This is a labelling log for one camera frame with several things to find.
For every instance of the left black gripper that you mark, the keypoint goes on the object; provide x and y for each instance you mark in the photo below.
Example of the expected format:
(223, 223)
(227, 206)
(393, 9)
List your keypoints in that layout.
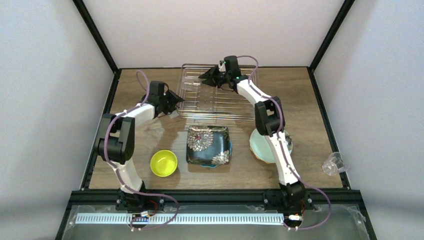
(171, 100)

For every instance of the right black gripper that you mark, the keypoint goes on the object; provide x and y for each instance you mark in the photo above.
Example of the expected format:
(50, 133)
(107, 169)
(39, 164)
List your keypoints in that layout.
(215, 75)

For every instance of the clear plastic glass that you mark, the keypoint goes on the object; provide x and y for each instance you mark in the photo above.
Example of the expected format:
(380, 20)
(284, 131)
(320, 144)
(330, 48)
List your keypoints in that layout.
(190, 87)
(335, 164)

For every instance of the metal wire dish rack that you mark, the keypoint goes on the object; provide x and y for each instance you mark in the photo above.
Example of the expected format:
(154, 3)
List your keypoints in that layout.
(212, 103)

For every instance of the black floral square plate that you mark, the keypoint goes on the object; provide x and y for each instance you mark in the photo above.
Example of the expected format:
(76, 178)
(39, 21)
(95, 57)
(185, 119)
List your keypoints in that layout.
(205, 142)

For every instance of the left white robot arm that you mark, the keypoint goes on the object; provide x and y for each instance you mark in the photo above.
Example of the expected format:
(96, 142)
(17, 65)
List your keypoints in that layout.
(115, 140)

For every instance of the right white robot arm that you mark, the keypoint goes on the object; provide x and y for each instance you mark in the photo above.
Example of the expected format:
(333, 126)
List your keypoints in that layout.
(269, 119)

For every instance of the yellow-green small bowl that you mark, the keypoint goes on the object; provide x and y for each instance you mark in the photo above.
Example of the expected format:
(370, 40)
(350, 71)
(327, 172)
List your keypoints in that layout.
(163, 163)

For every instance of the blue plate under square plate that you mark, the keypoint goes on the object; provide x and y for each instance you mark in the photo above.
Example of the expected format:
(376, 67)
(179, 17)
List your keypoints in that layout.
(221, 159)

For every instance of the light blue floral plate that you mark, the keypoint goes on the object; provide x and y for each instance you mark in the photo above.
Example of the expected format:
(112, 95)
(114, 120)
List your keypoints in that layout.
(264, 151)

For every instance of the left black frame post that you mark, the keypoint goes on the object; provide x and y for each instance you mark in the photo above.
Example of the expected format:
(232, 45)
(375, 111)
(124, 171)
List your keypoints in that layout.
(91, 26)

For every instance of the black frame post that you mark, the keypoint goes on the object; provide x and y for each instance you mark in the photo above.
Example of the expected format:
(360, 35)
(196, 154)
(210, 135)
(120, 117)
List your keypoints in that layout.
(91, 26)
(331, 33)

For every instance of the white slotted cable duct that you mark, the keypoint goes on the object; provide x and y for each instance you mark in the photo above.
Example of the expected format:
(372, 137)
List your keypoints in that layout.
(181, 219)

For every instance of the right black frame post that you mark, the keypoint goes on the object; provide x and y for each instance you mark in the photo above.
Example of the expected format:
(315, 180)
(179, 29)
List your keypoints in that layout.
(331, 33)

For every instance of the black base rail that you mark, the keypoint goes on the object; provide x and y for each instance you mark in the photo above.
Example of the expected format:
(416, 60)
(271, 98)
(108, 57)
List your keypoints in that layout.
(270, 199)

